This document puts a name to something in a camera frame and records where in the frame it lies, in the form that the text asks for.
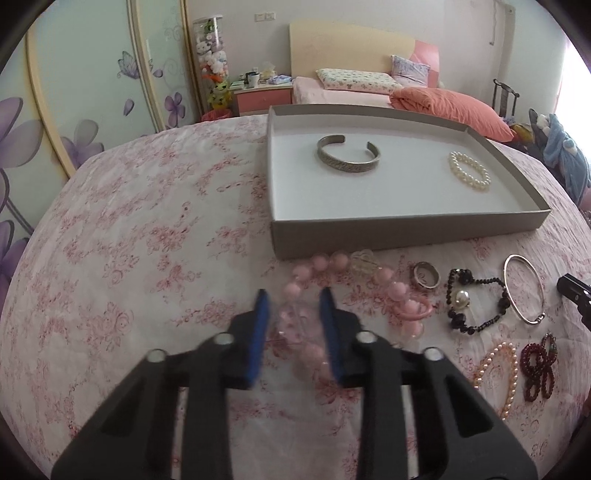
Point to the dark wooden chair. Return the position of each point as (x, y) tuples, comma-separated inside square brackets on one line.
[(505, 99)]

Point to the white mug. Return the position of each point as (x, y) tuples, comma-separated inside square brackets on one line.
[(254, 80)]

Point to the orange pillow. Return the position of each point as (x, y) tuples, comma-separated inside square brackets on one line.
[(448, 108)]

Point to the pink nightstand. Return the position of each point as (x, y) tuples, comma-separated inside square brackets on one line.
[(263, 99)]

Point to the wardrobe with purple flower doors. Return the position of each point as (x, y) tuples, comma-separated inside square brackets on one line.
[(83, 92)]

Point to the thin silver bangle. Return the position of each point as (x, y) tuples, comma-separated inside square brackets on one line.
[(537, 318)]

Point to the grey cardboard tray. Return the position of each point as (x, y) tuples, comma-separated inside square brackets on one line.
[(392, 198)]

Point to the floral pillow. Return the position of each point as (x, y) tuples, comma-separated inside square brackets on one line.
[(355, 81)]

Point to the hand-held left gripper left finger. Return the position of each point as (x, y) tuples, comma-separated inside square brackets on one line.
[(261, 332)]

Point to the pink bed sheet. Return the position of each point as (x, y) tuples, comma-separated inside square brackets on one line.
[(318, 94)]

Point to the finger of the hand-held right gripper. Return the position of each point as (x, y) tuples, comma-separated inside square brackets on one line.
[(575, 288)]

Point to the blue plush toy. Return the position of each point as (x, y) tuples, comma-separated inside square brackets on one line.
[(561, 147)]

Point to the cream and pink headboard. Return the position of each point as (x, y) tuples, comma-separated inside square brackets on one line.
[(346, 46)]

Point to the purple pillow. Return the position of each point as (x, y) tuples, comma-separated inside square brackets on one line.
[(408, 69)]

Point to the white wall switch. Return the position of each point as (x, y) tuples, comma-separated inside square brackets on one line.
[(264, 17)]

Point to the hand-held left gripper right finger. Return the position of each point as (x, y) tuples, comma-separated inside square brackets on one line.
[(328, 332)]

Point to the clear tube of plush toys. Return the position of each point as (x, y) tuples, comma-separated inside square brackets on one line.
[(212, 55)]

